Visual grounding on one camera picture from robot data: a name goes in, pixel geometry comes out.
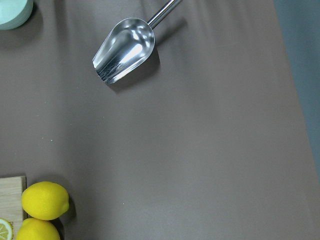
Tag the lemon slice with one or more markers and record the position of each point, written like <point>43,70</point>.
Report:
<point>6,230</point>

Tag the mint green bowl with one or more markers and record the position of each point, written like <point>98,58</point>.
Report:
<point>14,13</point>

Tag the yellow lemon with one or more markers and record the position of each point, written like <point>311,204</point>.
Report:
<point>36,229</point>
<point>45,200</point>

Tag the bamboo cutting board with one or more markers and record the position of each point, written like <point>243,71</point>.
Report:
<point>11,189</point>

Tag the steel scoop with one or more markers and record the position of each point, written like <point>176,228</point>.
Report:
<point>128,45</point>

